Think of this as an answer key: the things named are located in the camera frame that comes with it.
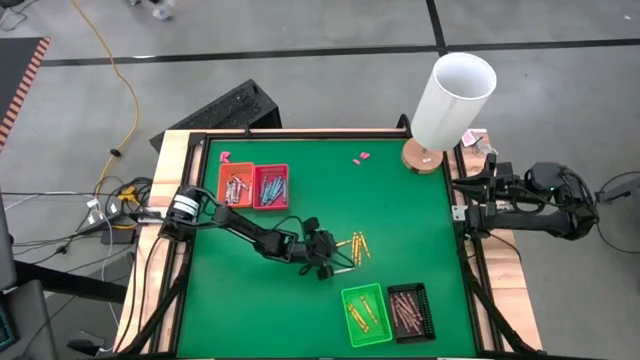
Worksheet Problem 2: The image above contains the black mat orange striped edge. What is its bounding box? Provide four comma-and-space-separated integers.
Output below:
0, 35, 53, 154

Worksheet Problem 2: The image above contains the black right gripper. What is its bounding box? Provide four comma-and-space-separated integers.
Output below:
451, 153, 524, 204

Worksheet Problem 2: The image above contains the black floor beam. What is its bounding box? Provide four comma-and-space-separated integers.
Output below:
13, 258, 129, 305

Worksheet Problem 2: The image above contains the black power strip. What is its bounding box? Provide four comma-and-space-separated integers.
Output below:
130, 210, 164, 224

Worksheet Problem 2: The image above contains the black plastic basket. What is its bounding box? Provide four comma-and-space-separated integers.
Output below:
386, 282, 437, 345

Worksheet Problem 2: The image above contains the green table mat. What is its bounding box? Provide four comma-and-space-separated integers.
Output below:
175, 138, 478, 359

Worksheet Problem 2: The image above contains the grey equipment cart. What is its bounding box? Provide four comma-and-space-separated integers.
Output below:
0, 278, 59, 360

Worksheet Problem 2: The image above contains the yellow cable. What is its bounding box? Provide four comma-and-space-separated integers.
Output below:
69, 0, 141, 196

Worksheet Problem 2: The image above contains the grey upright panel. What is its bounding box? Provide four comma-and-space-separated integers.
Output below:
0, 188, 19, 292

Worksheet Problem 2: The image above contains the clear plastic wrapper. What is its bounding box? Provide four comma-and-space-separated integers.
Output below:
474, 139, 500, 160

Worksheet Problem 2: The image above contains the green plastic basket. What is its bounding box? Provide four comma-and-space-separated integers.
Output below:
340, 282, 395, 349

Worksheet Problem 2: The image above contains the orange plastic basket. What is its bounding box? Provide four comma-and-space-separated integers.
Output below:
216, 161, 257, 209

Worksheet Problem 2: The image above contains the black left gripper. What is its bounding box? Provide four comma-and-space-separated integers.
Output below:
288, 216, 354, 282

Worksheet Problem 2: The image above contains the red plastic basket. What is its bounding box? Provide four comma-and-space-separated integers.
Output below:
251, 163, 290, 211

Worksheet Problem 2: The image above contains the white lamp with wooden base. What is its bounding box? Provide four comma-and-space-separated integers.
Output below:
400, 51, 499, 176

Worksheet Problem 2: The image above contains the black floor stand with cable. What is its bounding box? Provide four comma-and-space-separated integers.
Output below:
593, 170, 640, 254

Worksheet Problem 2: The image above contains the black perforated computer case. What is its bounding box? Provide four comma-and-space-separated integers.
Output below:
149, 77, 283, 153

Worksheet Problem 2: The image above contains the black power brick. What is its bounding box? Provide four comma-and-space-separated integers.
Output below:
101, 227, 137, 245

